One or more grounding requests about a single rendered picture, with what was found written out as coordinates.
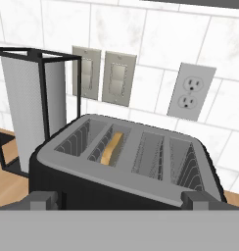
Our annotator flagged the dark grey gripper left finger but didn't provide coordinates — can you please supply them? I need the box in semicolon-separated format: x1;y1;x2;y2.
0;190;59;211

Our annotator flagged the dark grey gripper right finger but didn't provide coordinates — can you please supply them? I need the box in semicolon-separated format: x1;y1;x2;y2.
181;190;239;211

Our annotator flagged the black and grey four-slot toaster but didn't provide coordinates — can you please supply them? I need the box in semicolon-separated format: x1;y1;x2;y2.
27;113;227;211

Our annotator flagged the slice of bread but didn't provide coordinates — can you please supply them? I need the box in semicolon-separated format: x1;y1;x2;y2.
100;131;124;167

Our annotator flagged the black wire paper towel holder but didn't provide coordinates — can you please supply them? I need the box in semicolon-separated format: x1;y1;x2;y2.
0;47;83;179

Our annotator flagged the grey wall power outlet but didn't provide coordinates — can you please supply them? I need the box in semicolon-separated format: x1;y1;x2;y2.
167;62;217;123

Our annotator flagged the grey light switch plate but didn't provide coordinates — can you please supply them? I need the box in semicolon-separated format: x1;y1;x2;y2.
72;45;103;101
101;50;138;108

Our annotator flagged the dark wall cabinet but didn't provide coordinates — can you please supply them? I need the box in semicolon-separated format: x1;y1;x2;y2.
141;0;239;11

